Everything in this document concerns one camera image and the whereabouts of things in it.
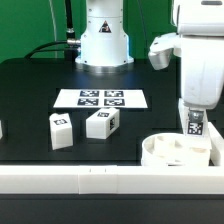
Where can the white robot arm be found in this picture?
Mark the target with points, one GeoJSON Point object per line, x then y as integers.
{"type": "Point", "coordinates": [104, 44]}

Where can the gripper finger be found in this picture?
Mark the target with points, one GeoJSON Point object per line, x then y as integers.
{"type": "Point", "coordinates": [195, 116]}

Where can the white block at left edge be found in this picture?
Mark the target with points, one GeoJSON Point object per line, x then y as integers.
{"type": "Point", "coordinates": [1, 134]}

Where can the white front fence bar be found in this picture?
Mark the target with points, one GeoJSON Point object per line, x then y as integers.
{"type": "Point", "coordinates": [27, 179]}

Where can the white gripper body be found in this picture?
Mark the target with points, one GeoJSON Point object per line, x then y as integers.
{"type": "Point", "coordinates": [202, 66]}

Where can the white round stool seat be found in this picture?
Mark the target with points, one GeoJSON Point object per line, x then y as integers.
{"type": "Point", "coordinates": [172, 149]}

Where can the white marker sheet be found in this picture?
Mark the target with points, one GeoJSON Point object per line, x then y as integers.
{"type": "Point", "coordinates": [100, 98]}

